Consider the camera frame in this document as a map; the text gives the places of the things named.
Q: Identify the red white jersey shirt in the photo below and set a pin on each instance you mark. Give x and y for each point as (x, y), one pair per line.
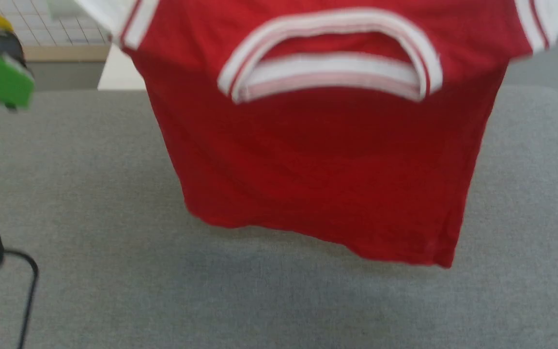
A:
(317, 160)

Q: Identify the white box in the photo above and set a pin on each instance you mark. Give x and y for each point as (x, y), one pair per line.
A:
(121, 72)

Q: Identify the lemon print partition wooden frame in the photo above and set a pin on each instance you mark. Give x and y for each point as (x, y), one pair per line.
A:
(56, 29)

